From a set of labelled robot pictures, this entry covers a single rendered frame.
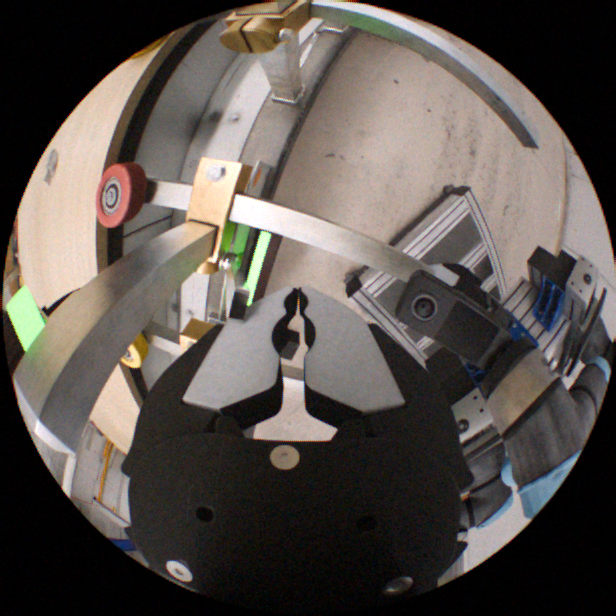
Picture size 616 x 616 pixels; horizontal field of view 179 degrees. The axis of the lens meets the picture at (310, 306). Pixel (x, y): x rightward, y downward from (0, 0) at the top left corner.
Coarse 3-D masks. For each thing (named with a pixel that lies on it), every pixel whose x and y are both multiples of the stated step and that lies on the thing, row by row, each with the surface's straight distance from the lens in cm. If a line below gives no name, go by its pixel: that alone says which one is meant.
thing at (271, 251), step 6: (270, 240) 41; (276, 240) 41; (270, 246) 41; (276, 246) 41; (270, 252) 42; (264, 258) 42; (270, 258) 42; (264, 264) 43; (270, 264) 42; (264, 270) 43; (264, 276) 44; (258, 282) 44; (264, 282) 44; (258, 288) 45; (264, 288) 45; (258, 294) 46; (258, 300) 46
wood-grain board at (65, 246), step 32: (128, 64) 42; (160, 64) 38; (96, 96) 45; (128, 96) 34; (64, 128) 55; (96, 128) 38; (64, 160) 48; (96, 160) 35; (32, 192) 74; (64, 192) 44; (32, 224) 71; (64, 224) 44; (96, 224) 34; (32, 256) 76; (64, 256) 46; (96, 256) 35; (32, 288) 89; (64, 288) 52; (128, 384) 55; (96, 416) 136; (128, 416) 79; (128, 448) 171
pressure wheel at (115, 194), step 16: (112, 176) 29; (128, 176) 27; (144, 176) 29; (96, 192) 32; (112, 192) 29; (128, 192) 27; (144, 192) 28; (96, 208) 32; (112, 208) 30; (128, 208) 27; (112, 224) 29
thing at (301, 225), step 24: (168, 192) 28; (240, 216) 24; (264, 216) 24; (288, 216) 24; (312, 216) 24; (312, 240) 24; (336, 240) 24; (360, 240) 25; (384, 264) 27; (408, 264) 28
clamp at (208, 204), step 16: (208, 160) 25; (224, 160) 24; (240, 176) 24; (192, 192) 25; (208, 192) 24; (224, 192) 24; (240, 192) 26; (192, 208) 25; (208, 208) 25; (224, 208) 24; (208, 224) 25; (224, 224) 24; (224, 240) 26; (208, 272) 27
